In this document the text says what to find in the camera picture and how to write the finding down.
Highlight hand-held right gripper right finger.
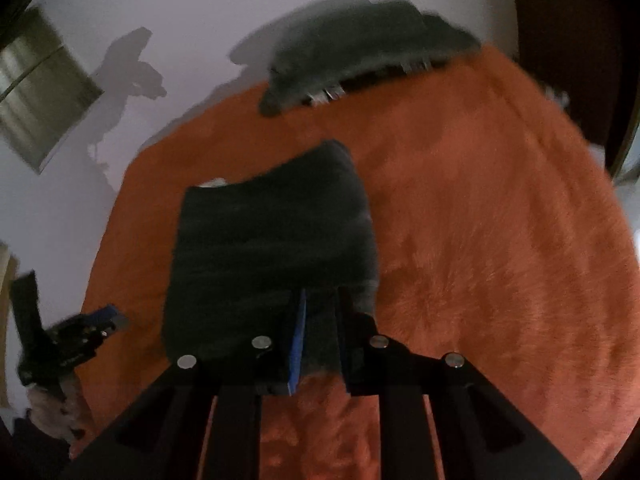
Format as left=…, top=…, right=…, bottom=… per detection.
left=335, top=285, right=583, bottom=480

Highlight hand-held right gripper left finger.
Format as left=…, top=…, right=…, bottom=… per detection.
left=60, top=287, right=308, bottom=480

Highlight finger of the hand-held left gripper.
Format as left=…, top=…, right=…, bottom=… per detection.
left=72, top=304, right=130, bottom=337
left=9, top=270, right=45, bottom=348

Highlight black sweatpants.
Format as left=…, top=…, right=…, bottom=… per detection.
left=162, top=140, right=382, bottom=378

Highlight person's left hand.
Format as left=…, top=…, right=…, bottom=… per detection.
left=26, top=374, right=90, bottom=444

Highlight orange fleece blanket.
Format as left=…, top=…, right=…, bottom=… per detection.
left=70, top=45, right=640, bottom=480

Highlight black white patterned garment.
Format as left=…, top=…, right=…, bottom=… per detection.
left=304, top=61, right=432, bottom=107

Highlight folded grey-green garment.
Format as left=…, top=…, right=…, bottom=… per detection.
left=300, top=0, right=481, bottom=63
left=257, top=35, right=451, bottom=118

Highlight brown wooden wardrobe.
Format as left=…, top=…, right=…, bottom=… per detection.
left=510, top=0, right=640, bottom=181

